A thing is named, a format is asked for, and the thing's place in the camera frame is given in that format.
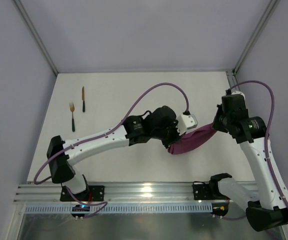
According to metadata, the purple cloth napkin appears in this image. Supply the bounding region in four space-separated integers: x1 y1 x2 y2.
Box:
167 123 217 155

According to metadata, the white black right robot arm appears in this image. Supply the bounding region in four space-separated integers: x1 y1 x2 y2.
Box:
209 94 288 232

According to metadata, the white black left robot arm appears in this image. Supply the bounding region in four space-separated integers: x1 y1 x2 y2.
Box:
46 106 187 195

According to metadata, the right controller board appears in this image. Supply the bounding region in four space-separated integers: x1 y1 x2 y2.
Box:
211 204 229 220

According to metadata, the controller board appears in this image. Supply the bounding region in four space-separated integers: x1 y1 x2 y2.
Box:
70 204 90 220
211 204 229 220

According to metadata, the left controller board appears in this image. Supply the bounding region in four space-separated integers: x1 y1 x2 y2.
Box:
70 204 90 220

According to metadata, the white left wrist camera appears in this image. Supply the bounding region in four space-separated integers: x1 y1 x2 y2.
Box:
176 114 198 135

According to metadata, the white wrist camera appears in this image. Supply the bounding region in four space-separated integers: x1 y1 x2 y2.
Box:
225 89 245 99
176 114 198 135

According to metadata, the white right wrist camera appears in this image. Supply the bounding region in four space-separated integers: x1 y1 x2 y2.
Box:
225 89 245 99

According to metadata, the aluminium right side rail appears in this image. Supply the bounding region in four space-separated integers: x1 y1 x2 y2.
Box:
225 70 238 87

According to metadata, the aluminium rail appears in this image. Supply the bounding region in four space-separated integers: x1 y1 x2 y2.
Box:
225 70 238 87
12 181 260 205

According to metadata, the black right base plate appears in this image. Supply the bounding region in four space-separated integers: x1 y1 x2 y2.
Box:
192 181 214 201

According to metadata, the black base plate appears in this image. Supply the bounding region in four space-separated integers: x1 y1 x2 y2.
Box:
60 185 105 202
192 181 214 201

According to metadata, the gold knife black handle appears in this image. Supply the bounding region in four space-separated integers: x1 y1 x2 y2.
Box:
81 86 86 113

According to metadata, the slotted grey cable duct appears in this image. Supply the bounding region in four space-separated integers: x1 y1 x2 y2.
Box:
24 202 212 214

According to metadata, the gold fork black handle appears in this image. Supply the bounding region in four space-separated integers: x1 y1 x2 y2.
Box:
69 102 76 132

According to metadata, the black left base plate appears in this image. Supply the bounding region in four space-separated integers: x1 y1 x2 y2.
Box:
60 185 105 202

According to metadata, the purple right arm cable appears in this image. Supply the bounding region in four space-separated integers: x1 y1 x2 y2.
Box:
221 79 288 240

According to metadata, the right corner frame post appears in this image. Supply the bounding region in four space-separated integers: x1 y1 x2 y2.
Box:
232 0 280 75

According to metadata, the corner frame post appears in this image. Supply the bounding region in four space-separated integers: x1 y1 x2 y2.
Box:
11 0 59 77
232 0 280 75

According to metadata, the aluminium front rail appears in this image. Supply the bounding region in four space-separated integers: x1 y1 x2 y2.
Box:
12 181 260 205

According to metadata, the left corner frame post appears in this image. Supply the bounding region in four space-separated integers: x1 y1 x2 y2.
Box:
11 0 59 77

